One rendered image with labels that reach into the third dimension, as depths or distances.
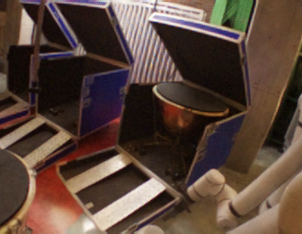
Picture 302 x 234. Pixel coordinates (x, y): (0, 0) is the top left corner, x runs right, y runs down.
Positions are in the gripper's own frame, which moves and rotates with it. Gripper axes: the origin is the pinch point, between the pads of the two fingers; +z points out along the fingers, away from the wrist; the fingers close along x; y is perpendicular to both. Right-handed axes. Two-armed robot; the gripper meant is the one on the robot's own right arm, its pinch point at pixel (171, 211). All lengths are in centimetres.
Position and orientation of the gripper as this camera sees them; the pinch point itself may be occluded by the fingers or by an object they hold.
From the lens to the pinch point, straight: 119.5
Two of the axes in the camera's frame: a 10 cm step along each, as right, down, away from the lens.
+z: -6.0, 7.0, 3.9
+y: 6.7, 7.0, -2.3
